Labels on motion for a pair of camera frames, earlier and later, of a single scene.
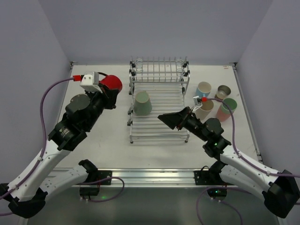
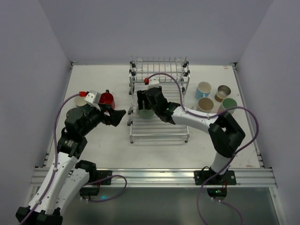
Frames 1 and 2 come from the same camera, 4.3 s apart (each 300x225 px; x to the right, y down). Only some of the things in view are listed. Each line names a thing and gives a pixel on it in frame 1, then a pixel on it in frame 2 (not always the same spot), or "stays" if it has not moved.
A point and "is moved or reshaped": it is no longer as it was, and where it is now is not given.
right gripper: [182, 119] to [145, 99]
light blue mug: [203, 87] stays
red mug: [111, 81] is moved or reshaped
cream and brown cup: [223, 92] stays
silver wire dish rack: [165, 78] stays
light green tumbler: [231, 104] stays
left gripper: [108, 94] to [107, 115]
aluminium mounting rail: [147, 178] stays
